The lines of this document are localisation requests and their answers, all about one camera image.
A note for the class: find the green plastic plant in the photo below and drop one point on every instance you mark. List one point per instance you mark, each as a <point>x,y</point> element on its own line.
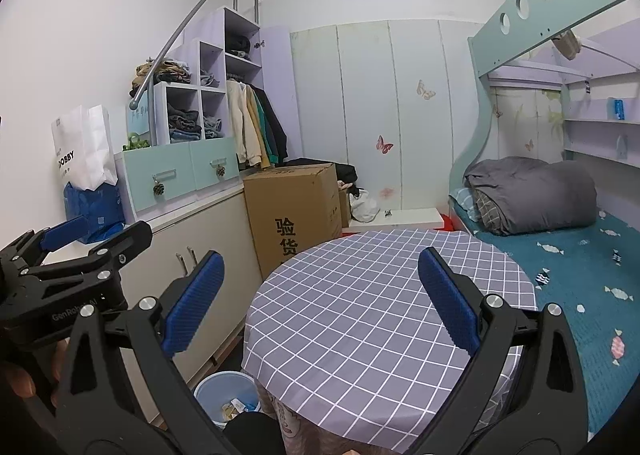
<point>136,142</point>

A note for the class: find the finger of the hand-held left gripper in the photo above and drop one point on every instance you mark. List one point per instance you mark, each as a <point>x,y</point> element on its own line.
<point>127,240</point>
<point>62,232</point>

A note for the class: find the white low step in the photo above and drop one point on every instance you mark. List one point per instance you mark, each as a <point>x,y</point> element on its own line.
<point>410,217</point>

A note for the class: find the lilac bed shelf unit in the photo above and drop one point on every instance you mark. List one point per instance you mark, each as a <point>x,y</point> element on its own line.
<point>600,155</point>

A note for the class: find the black hanging jacket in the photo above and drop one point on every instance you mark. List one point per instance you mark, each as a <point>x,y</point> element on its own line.
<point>279,130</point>

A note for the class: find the teal plaid pillow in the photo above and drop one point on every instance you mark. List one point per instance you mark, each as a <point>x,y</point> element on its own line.
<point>462,200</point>

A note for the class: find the person's left hand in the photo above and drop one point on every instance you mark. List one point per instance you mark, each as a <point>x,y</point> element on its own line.
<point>15,380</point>

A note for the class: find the blue bag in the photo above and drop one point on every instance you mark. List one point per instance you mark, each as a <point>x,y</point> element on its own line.
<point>95,210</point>

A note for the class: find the black clothing pile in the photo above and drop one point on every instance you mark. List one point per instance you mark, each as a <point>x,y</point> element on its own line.
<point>347,175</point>

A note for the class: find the green hanging jacket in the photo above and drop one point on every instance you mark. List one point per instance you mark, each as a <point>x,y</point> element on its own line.
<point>267,135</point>

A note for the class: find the teal candy-print bedsheet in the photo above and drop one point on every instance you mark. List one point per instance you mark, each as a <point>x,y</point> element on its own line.
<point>575,285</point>

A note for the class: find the folded jeans stack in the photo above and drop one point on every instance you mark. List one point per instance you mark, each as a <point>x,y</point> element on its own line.
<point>182,127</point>

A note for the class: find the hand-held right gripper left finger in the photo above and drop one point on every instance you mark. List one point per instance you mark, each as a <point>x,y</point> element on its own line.
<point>195,300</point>

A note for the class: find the grey pouch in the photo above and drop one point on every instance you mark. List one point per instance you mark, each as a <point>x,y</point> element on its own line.
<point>566,45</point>

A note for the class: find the white floor cabinet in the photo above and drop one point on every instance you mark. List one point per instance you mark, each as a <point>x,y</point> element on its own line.
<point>220,235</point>

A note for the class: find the dark folded clothes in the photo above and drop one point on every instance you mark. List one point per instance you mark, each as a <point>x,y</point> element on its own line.
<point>239,46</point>

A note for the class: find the beige folded clothes pile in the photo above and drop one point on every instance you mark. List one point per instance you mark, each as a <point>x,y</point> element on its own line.
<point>160,72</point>

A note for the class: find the pink printed table skirt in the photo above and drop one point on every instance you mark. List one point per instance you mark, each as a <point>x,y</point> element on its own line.
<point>290,430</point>

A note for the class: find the pale green sign board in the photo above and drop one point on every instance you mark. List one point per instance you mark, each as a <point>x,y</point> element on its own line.
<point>140,120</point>

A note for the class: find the mint green drawer unit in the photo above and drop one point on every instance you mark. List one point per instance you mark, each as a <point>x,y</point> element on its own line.
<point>150,170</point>

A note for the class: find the pale blue plastic bin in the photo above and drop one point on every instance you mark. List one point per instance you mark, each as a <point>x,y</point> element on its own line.
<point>210,390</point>

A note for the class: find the beige butterfly sticker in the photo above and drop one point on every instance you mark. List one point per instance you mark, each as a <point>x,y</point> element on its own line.
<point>426,90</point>

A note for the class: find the grey checked tablecloth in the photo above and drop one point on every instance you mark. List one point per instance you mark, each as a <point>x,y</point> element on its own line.
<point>360,325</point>

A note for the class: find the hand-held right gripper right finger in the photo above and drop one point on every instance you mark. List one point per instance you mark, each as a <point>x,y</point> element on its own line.
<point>447,300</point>

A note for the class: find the white paper bag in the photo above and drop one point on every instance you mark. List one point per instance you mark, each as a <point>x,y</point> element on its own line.
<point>85,145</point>

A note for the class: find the pale green wardrobe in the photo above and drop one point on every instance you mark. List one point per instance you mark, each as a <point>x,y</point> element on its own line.
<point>365,85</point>

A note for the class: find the folded grey clothes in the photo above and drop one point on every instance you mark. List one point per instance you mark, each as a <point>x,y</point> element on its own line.
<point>210,79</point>
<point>212,129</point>

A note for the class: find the blue can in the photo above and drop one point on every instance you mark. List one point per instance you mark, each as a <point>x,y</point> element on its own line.
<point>619,109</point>

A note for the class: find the white plastic bag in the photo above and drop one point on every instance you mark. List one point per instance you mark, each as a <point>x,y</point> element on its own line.
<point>362,207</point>

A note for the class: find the grey quilt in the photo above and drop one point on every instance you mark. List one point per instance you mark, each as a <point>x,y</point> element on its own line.
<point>535,195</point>

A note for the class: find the pink butterfly sticker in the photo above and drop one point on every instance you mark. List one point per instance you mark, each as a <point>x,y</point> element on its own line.
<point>384,145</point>

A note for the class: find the grey metal handrail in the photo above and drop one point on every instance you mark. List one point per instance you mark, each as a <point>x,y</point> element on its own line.
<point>134,105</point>

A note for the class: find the person's black trouser leg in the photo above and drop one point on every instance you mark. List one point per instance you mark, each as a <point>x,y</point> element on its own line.
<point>250,435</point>

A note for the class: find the small cardboard box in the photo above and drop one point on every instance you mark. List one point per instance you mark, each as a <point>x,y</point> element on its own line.
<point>344,207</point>

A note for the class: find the pinecone drawer pendant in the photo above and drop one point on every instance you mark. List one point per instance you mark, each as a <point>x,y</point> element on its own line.
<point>220,171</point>
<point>159,189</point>

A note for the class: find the cream hanging jacket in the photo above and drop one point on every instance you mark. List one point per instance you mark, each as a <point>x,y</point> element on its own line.
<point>245,125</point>

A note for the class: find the lilac cubby shelf unit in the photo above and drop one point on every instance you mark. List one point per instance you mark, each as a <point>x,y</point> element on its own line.
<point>277,85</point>

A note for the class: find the large cardboard box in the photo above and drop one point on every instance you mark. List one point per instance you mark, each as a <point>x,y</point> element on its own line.
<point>290,195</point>

